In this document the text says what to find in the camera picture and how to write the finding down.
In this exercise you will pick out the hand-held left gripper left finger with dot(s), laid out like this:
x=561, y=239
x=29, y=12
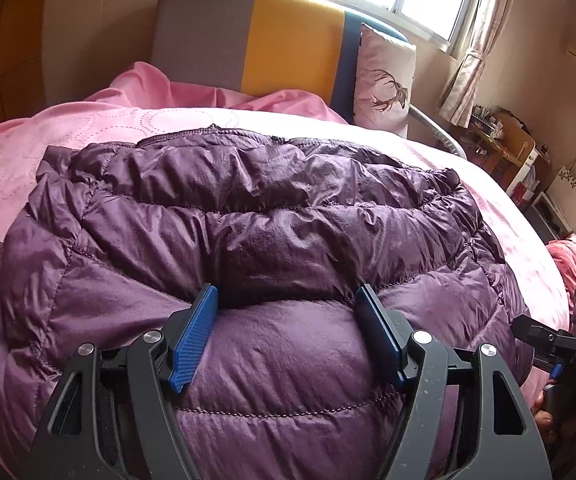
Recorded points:
x=195, y=340

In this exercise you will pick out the grey metal bed rail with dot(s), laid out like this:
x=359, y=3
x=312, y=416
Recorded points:
x=440, y=130

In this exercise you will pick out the grey yellow blue headboard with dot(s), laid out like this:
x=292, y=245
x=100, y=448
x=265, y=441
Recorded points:
x=288, y=45

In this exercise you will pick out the pink deer print pillow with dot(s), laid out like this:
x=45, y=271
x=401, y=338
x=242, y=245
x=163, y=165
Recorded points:
x=383, y=80

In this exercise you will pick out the cluttered wooden desk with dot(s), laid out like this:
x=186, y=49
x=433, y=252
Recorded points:
x=505, y=147

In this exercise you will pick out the purple quilted down jacket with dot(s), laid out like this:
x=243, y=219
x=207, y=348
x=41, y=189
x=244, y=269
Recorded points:
x=268, y=240

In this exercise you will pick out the white cabinet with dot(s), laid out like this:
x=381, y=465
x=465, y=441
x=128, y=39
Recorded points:
x=565, y=195

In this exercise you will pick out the person's right hand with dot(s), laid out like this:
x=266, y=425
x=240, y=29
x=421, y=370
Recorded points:
x=542, y=420

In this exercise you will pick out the pink bed blanket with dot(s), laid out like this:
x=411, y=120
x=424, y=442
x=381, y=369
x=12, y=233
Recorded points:
x=67, y=125

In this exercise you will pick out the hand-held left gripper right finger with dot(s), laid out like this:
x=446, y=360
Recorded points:
x=380, y=340

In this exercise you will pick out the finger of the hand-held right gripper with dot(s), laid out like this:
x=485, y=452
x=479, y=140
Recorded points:
x=543, y=337

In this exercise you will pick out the pink patterned curtain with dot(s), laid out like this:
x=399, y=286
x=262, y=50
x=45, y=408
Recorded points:
x=473, y=70

